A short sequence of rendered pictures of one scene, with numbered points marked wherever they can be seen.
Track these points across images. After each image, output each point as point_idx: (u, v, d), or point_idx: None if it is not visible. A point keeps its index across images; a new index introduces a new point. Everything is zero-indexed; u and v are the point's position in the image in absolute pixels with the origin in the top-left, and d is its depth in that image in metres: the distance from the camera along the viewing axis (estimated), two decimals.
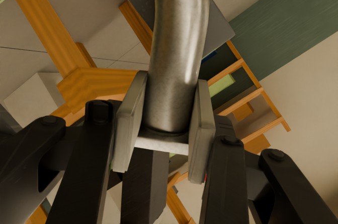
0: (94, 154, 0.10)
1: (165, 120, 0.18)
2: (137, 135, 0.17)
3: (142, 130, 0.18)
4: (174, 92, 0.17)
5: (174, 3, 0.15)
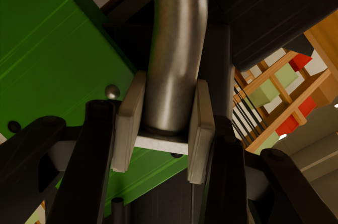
0: (94, 154, 0.10)
1: (165, 119, 0.18)
2: (137, 135, 0.17)
3: (142, 129, 0.18)
4: (173, 91, 0.17)
5: (172, 2, 0.16)
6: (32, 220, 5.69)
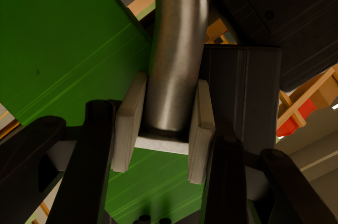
0: (94, 154, 0.10)
1: (166, 120, 0.18)
2: (137, 135, 0.17)
3: (143, 130, 0.18)
4: (175, 91, 0.17)
5: (175, 1, 0.16)
6: (29, 219, 5.67)
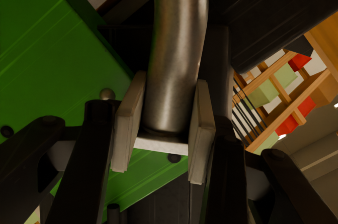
0: (93, 154, 0.10)
1: (165, 120, 0.18)
2: (136, 135, 0.17)
3: (142, 131, 0.18)
4: (174, 92, 0.17)
5: (174, 1, 0.15)
6: (31, 221, 5.68)
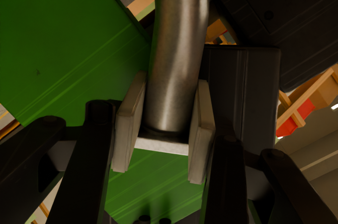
0: (94, 154, 0.10)
1: (166, 120, 0.18)
2: (137, 135, 0.17)
3: (142, 131, 0.18)
4: (174, 92, 0.17)
5: (174, 1, 0.15)
6: (28, 220, 5.66)
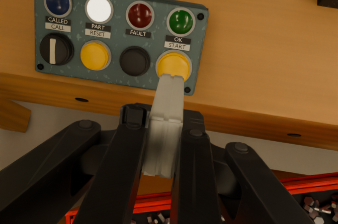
0: (125, 158, 0.10)
1: None
2: None
3: None
4: None
5: None
6: None
